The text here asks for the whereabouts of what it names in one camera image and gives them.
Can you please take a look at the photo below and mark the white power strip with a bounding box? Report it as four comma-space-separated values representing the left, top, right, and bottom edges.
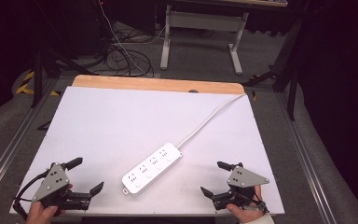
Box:
121, 142, 184, 196

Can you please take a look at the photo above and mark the yellow black floor tape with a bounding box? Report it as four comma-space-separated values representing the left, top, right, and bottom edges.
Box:
14, 70, 62, 97

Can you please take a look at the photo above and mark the bundle of black floor cables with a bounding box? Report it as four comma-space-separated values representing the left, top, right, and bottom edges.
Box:
83, 27, 156, 78

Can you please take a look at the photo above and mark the white metal desk frame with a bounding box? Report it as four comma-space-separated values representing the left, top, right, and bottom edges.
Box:
159, 4, 250, 76

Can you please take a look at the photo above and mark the aluminium floor rail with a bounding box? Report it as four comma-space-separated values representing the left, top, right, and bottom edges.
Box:
0, 77, 60, 204
274, 91, 338, 224

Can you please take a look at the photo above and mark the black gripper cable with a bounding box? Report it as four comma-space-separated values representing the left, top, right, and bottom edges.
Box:
12, 169, 51, 221

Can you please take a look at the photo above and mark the person's left hand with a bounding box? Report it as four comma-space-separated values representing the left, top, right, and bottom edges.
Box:
25, 183, 75, 224

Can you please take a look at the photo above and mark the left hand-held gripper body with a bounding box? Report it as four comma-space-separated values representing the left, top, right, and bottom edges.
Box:
32, 161, 91, 217

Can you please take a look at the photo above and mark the person's right hand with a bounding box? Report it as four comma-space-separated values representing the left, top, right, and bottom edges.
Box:
226, 185, 271, 224

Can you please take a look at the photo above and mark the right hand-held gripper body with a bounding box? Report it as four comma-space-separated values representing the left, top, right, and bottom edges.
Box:
212, 161, 270, 213

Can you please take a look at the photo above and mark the white power strip cable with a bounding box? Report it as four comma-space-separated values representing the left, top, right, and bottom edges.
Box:
176, 93, 247, 149

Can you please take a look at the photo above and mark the white table sheet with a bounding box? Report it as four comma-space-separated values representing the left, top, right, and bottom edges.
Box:
9, 86, 285, 217

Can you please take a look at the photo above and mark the black metal stand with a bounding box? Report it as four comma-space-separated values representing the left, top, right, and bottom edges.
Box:
242, 17, 306, 121

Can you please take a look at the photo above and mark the thin white floor cable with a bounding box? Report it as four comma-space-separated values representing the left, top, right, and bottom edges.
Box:
98, 0, 166, 77

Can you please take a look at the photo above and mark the black tripod stand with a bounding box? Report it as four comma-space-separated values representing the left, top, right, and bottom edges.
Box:
31, 45, 99, 109

